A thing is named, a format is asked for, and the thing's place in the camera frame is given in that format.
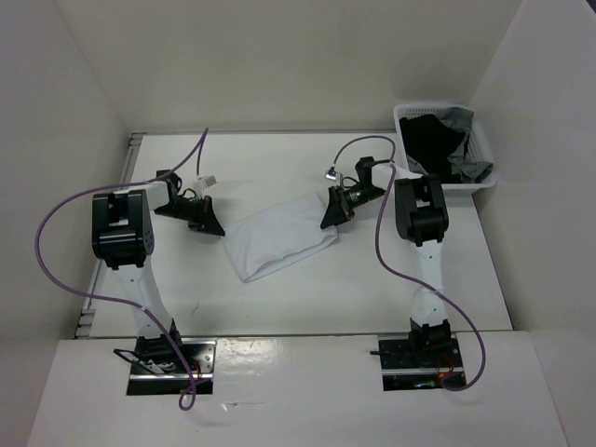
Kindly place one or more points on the grey skirt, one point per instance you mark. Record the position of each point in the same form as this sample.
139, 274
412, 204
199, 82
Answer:
461, 120

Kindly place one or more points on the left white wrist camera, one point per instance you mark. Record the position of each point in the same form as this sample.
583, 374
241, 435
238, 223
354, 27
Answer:
204, 182

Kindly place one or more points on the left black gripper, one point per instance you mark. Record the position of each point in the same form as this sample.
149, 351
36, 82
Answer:
206, 220

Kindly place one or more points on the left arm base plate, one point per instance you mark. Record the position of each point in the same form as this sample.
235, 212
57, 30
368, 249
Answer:
149, 378

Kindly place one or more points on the white plastic basket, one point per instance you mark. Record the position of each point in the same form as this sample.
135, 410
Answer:
414, 174

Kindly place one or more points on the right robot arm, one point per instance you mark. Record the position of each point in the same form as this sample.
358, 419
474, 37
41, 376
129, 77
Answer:
421, 219

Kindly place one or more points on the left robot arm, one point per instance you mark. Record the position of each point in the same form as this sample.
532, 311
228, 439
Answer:
157, 336

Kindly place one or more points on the white skirt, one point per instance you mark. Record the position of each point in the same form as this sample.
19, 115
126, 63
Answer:
277, 237

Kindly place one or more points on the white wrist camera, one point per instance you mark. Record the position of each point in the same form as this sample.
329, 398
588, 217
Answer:
333, 175
204, 182

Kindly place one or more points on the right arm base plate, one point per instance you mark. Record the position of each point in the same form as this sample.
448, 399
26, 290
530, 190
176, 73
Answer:
401, 370

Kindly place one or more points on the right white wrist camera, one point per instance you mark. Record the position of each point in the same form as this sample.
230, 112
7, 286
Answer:
333, 175

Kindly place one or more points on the black skirt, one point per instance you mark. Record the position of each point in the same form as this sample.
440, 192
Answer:
430, 143

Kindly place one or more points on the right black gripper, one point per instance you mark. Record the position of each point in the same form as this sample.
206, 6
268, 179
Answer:
338, 210

